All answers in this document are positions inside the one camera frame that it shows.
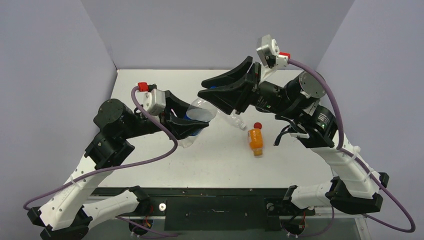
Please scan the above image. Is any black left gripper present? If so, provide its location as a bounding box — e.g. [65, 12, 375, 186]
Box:
[121, 92, 210, 141]

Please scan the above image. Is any Pepsi bottle blue label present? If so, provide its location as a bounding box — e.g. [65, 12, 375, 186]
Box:
[177, 96, 219, 149]

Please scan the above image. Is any red bottle cap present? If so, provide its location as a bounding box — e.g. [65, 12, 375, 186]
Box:
[253, 122, 263, 130]

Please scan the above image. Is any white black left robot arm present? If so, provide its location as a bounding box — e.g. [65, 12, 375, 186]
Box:
[24, 91, 209, 240]

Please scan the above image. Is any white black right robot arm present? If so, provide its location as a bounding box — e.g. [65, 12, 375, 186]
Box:
[198, 56, 389, 215]

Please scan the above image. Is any clear crushed plastic bottle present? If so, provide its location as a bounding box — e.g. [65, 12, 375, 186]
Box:
[218, 110, 247, 131]

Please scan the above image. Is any orange juice bottle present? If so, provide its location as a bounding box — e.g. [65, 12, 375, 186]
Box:
[247, 128, 264, 157]

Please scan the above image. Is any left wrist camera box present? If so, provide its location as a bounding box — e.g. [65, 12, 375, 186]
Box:
[142, 89, 166, 116]

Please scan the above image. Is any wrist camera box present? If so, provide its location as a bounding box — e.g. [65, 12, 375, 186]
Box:
[256, 34, 291, 83]
[142, 89, 166, 116]

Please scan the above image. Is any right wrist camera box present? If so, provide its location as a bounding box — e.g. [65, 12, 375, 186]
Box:
[256, 34, 291, 83]

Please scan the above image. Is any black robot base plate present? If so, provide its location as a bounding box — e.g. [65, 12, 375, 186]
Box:
[96, 187, 316, 233]

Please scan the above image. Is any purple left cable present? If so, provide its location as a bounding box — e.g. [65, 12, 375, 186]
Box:
[22, 82, 180, 238]

